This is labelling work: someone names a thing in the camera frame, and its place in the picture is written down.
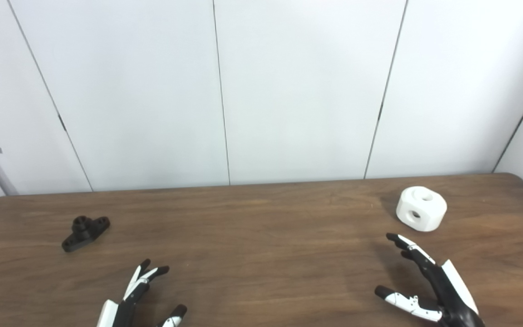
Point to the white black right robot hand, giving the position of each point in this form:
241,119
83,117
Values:
447,290

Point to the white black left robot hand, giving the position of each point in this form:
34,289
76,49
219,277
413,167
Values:
136,286

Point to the round white piece with holes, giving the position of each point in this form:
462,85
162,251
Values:
427,211

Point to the black flanged holder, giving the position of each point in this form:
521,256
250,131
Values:
83,232

